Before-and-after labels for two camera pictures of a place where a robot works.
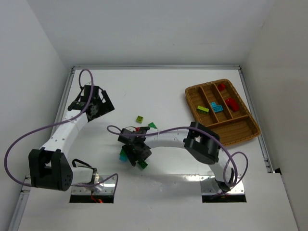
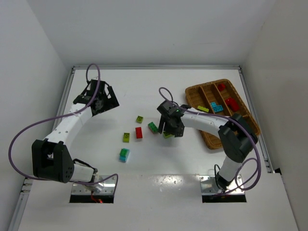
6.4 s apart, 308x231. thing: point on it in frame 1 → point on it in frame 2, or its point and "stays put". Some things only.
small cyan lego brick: (213, 104) stays put
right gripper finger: (131, 156) → (161, 124)
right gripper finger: (141, 152) → (176, 130)
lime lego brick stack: (202, 109) stays put
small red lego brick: (221, 87) stays put
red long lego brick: (233, 103) stays put
